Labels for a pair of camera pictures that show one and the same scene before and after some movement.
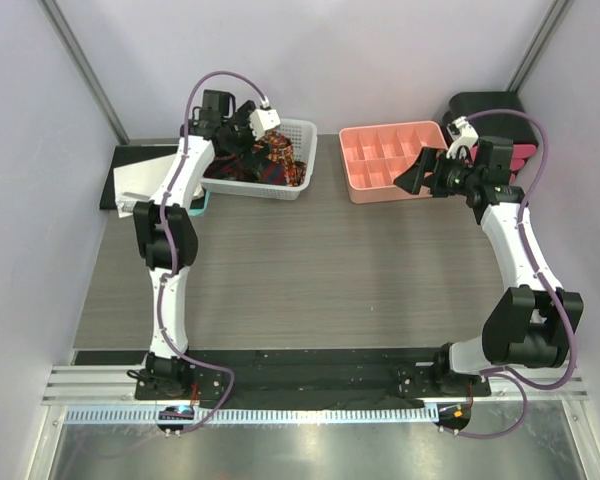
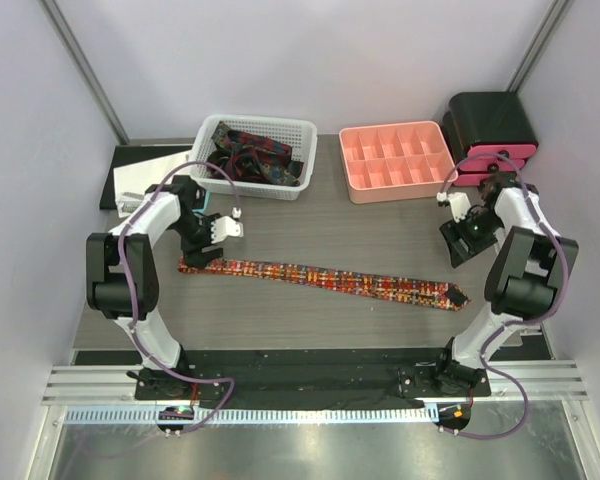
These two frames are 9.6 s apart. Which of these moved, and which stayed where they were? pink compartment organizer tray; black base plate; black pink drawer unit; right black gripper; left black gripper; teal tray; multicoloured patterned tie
Moved: multicoloured patterned tie; right black gripper; left black gripper
Stayed: teal tray; pink compartment organizer tray; black base plate; black pink drawer unit
